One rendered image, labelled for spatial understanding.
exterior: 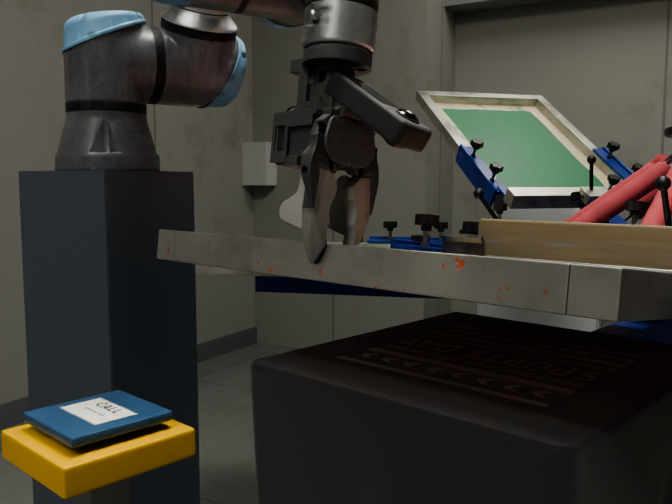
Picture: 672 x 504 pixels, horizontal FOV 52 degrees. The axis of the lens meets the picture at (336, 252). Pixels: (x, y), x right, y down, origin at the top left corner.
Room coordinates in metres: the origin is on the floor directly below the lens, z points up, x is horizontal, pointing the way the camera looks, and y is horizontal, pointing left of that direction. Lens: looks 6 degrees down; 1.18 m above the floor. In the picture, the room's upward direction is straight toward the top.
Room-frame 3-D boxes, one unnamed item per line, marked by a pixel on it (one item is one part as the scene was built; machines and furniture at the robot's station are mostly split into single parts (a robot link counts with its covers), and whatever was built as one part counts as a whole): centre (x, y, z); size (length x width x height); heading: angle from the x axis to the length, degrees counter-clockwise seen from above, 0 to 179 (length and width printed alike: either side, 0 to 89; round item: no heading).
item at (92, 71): (1.06, 0.34, 1.37); 0.13 x 0.12 x 0.14; 121
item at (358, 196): (0.73, 0.00, 1.14); 0.06 x 0.03 x 0.09; 47
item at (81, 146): (1.05, 0.34, 1.25); 0.15 x 0.15 x 0.10
